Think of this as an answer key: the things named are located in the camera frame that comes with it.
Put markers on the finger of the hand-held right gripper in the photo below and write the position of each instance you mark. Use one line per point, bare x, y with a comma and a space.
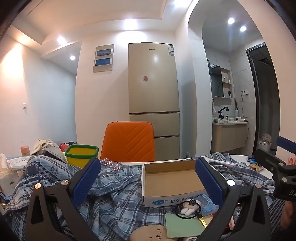
268, 160
286, 143

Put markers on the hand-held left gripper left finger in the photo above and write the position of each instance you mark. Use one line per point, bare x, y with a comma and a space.
86, 182

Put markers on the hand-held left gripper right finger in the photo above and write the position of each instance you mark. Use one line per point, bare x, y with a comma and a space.
208, 183

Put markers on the blue tissue packet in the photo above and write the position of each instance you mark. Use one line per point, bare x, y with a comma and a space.
208, 210

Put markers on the shallow cardboard box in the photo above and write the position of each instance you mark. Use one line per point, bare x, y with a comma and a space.
171, 183

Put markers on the gold cigarette pack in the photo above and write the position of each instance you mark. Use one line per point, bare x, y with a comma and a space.
205, 220

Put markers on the green notepad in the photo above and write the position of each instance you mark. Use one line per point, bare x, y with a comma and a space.
182, 226

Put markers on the beige round foam pad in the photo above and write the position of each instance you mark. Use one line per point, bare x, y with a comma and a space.
148, 234

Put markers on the person's right hand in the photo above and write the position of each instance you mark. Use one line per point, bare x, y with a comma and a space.
289, 216

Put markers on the small yellow pack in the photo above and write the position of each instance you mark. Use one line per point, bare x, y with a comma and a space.
255, 167

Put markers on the small blue box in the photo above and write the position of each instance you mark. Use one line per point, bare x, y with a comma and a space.
251, 159

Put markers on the beige towel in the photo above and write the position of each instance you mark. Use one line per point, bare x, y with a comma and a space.
266, 138

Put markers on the yellow bin with green rim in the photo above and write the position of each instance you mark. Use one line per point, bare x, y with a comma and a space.
78, 156

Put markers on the pink dotted sheet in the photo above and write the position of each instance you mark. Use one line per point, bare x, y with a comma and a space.
111, 164

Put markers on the blue plaid blanket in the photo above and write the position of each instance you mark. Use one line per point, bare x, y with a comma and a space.
120, 192

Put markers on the red plastic bag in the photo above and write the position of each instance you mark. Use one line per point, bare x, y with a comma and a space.
64, 146

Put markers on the grey bag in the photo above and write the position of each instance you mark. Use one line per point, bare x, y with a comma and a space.
54, 153

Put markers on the beige vanity cabinet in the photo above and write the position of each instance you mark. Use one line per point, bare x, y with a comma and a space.
227, 136

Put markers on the white hair dryer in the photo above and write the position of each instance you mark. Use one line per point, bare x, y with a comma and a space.
239, 119

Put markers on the orange padded chair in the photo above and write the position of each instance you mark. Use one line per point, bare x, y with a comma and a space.
128, 141

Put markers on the beige cloth bag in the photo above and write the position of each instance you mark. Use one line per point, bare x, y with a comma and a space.
41, 144

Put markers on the black faucet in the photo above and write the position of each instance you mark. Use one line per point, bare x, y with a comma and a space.
220, 113

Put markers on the pink cup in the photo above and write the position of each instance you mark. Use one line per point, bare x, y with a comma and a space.
25, 151

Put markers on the white printed packet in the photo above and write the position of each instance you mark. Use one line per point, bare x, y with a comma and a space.
18, 163

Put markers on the white hanging cloth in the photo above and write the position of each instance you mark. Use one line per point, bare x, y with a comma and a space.
213, 104

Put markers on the white carton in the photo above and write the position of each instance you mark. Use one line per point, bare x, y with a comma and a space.
8, 183

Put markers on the bathroom mirror cabinet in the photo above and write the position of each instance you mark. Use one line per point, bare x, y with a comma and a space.
216, 81

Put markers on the beige refrigerator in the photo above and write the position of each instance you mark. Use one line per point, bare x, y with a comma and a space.
152, 92

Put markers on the pink fridge magnet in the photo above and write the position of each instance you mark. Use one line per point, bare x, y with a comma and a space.
145, 78

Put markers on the recessed ceiling light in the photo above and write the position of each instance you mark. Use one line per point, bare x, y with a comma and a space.
230, 20
72, 57
243, 28
60, 39

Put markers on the blue label sticker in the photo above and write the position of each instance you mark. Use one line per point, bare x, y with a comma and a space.
171, 49

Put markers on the white wall socket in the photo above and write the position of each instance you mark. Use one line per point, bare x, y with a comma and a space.
244, 92

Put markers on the dark door frame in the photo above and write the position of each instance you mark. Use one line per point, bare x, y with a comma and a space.
250, 81

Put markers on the grey wall electrical panel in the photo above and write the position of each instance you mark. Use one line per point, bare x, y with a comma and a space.
103, 58

